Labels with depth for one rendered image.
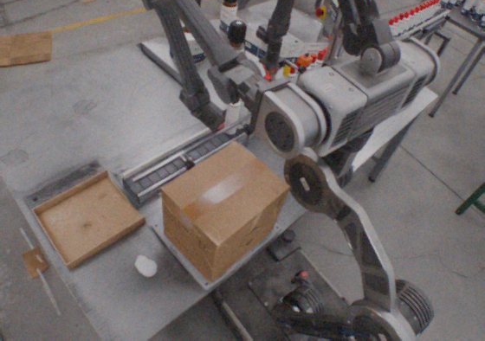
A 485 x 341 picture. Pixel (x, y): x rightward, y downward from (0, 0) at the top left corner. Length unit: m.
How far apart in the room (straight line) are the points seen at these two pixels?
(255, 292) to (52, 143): 1.15
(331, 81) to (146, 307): 0.85
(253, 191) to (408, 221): 1.83
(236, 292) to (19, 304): 1.14
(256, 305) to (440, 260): 1.38
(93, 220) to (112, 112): 0.56
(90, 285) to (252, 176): 0.61
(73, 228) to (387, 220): 2.02
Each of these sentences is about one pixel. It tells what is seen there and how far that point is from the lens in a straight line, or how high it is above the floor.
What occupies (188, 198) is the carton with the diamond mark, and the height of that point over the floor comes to 1.12.
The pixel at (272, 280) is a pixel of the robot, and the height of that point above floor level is 0.26.
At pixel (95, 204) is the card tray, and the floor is 0.83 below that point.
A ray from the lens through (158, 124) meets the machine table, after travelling 1.64.
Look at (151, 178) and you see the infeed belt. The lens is 1.38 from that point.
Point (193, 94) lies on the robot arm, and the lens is 1.21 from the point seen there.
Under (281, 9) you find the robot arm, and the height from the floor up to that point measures 1.36.
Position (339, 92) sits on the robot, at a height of 1.53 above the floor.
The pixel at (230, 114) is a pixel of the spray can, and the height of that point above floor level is 1.00.
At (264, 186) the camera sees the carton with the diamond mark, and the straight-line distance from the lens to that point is 1.09.
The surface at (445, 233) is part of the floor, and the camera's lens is 2.88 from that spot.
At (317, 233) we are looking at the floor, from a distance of 2.41.
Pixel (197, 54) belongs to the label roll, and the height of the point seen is 0.94.
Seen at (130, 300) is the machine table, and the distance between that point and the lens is 1.22.
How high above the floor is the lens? 1.98
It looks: 49 degrees down
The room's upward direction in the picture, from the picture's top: 11 degrees clockwise
